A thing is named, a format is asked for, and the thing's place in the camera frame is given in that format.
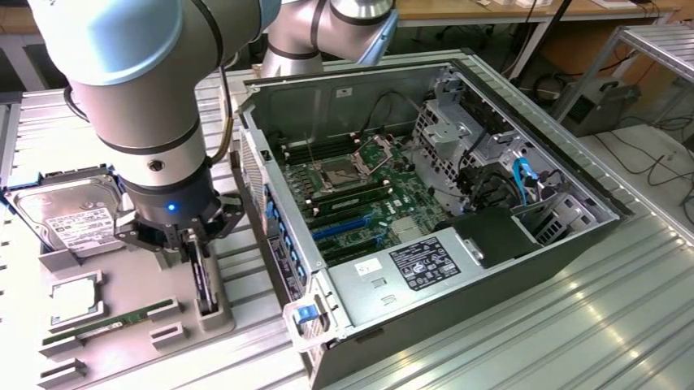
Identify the thin metal locking lever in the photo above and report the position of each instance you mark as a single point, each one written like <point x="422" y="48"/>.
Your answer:
<point x="312" y="152"/>

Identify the grey power supply unit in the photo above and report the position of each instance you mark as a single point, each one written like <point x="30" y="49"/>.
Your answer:
<point x="412" y="268"/>

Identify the blue case latch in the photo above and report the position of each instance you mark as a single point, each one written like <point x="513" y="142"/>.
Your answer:
<point x="305" y="315"/>

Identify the silver metal disk bay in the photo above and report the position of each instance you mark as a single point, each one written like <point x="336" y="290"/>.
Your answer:
<point x="448" y="142"/>

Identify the installed black RAM stick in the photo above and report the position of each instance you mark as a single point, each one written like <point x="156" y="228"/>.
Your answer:
<point x="353" y="198"/>

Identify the silver hard disk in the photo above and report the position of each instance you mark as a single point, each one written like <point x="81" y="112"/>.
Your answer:
<point x="65" y="215"/>

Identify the aluminium frame table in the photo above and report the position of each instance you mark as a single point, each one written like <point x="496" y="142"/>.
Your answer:
<point x="651" y="44"/>

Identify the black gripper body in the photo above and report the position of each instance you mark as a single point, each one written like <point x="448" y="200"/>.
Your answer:
<point x="164" y="203"/>

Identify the open black PC case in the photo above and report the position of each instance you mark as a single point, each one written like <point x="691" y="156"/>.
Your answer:
<point x="445" y="292"/>

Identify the wooden desk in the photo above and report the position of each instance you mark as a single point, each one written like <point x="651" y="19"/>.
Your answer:
<point x="532" y="10"/>

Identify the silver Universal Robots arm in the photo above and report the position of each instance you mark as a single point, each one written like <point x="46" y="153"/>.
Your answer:
<point x="136" y="81"/>

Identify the green motherboard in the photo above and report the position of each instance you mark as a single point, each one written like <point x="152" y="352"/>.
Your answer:
<point x="374" y="207"/>

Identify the silver CPU chip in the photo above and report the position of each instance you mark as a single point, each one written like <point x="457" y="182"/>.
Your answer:
<point x="77" y="298"/>

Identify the CPU socket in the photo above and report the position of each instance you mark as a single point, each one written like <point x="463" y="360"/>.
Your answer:
<point x="341" y="175"/>

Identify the silver chipset heatsink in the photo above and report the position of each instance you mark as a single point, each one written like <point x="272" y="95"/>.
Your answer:
<point x="409" y="227"/>

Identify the grey parts rack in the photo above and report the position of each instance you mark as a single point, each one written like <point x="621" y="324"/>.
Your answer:
<point x="125" y="325"/>

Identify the black box device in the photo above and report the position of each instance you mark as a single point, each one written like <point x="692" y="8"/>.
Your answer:
<point x="603" y="107"/>

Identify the black plastic fan shroud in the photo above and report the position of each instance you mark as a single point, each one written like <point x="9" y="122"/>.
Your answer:
<point x="493" y="239"/>

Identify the green RAM stick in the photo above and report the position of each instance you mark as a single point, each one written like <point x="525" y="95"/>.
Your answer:
<point x="93" y="327"/>

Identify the blue expansion slot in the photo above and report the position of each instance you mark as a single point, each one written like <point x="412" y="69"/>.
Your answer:
<point x="340" y="228"/>

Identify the black graphics card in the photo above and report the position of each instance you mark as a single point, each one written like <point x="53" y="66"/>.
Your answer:
<point x="205" y="280"/>

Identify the open metal socket cover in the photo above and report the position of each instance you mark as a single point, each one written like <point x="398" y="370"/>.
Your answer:
<point x="374" y="153"/>

